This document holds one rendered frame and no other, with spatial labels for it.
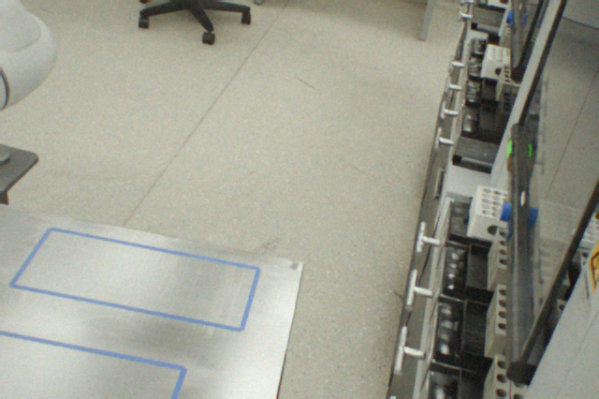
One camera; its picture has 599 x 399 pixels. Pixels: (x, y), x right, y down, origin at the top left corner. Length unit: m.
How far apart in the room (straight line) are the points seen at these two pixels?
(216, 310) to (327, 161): 1.98
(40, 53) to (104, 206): 1.12
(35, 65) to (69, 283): 0.61
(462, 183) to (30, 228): 0.91
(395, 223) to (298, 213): 0.36
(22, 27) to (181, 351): 0.83
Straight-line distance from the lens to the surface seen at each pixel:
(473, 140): 1.75
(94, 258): 1.23
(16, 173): 1.64
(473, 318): 1.24
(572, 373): 0.79
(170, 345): 1.10
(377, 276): 2.55
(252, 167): 2.97
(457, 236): 1.40
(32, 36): 1.68
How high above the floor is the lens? 1.61
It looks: 35 degrees down
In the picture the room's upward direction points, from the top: 10 degrees clockwise
